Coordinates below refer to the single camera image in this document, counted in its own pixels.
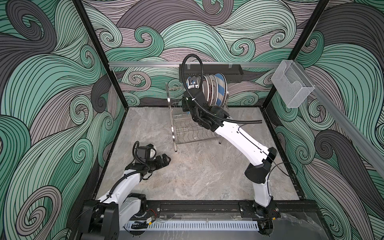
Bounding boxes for black perforated wall shelf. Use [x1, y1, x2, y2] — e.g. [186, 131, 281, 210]
[179, 63, 244, 83]

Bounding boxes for aluminium wall rail back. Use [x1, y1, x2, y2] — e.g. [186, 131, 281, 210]
[109, 61, 280, 69]

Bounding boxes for white slotted cable duct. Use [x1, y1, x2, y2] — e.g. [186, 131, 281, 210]
[140, 220, 259, 232]

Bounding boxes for clear acrylic wall box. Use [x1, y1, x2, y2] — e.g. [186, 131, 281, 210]
[271, 60, 315, 109]

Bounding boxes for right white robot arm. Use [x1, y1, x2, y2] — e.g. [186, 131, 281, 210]
[182, 88, 277, 216]

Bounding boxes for aluminium wall rail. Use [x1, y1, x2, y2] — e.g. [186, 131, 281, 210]
[109, 61, 280, 69]
[299, 65, 384, 177]

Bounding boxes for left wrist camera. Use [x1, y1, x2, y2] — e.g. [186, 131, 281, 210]
[149, 144, 157, 159]

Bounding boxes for white plate cloud emblem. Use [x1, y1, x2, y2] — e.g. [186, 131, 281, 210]
[210, 75, 218, 106]

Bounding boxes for green rimmed white plate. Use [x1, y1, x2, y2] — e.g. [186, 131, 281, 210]
[202, 76, 209, 101]

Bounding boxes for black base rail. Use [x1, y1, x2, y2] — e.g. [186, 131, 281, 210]
[134, 200, 319, 218]

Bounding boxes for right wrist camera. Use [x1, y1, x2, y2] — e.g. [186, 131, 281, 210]
[186, 76, 202, 89]

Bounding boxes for right black corrugated cable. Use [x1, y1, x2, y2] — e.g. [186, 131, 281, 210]
[180, 53, 263, 124]

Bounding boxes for steel wire dish rack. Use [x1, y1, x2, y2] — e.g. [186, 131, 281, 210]
[166, 85, 222, 152]

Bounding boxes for aluminium wall rail right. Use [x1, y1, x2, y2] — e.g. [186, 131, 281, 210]
[299, 65, 384, 177]

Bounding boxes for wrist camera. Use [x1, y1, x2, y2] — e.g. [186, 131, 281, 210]
[149, 144, 157, 159]
[186, 76, 202, 89]

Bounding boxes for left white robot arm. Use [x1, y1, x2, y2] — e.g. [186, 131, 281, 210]
[76, 141, 171, 240]

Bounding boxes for white plate red characters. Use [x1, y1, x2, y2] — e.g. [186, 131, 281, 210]
[206, 75, 214, 106]

